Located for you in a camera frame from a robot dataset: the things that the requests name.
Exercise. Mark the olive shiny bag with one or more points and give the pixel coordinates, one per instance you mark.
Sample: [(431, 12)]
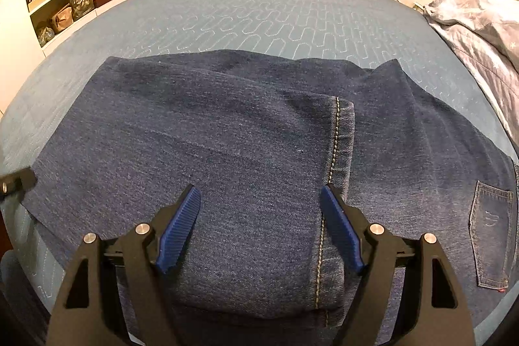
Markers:
[(82, 2)]

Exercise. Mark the small green bag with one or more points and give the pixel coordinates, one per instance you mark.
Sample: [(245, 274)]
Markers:
[(44, 36)]

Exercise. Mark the grey star-print blanket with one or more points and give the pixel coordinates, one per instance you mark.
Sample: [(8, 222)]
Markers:
[(486, 46)]

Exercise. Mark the blue denim pants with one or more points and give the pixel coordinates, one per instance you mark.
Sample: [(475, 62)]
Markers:
[(202, 127)]

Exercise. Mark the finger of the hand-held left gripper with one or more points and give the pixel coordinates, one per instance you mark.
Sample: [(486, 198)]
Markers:
[(18, 180)]

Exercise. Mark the beige handbag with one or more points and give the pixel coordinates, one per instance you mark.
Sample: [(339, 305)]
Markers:
[(61, 22)]

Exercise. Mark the tan cardboard box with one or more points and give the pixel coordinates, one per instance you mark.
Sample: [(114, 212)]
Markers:
[(38, 0)]

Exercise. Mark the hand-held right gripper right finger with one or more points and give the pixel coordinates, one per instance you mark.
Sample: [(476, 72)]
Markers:
[(340, 232)]

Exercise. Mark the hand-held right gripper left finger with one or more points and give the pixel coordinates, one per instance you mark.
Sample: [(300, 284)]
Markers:
[(178, 232)]

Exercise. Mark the teal quilted bed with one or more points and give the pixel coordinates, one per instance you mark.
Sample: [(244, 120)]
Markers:
[(263, 13)]

